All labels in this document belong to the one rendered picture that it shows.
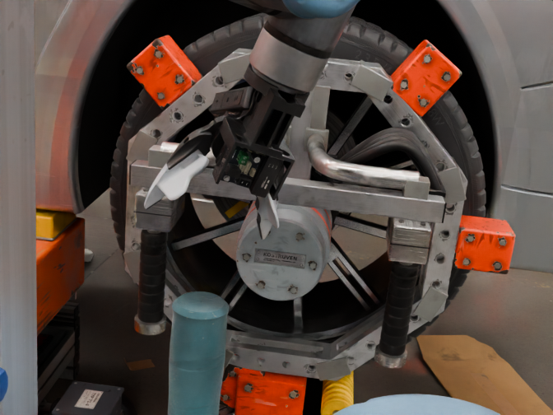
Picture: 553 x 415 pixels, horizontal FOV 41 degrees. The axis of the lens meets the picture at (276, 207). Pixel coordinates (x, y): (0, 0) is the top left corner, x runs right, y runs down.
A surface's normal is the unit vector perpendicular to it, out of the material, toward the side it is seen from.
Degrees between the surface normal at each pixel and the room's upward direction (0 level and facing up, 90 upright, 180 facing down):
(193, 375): 92
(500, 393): 1
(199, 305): 0
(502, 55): 90
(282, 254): 90
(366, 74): 90
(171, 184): 42
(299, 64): 100
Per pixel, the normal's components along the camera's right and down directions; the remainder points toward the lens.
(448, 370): 0.10, -0.93
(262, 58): -0.65, 0.04
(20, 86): 0.98, 0.15
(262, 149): 0.24, 0.52
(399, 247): -0.10, 0.31
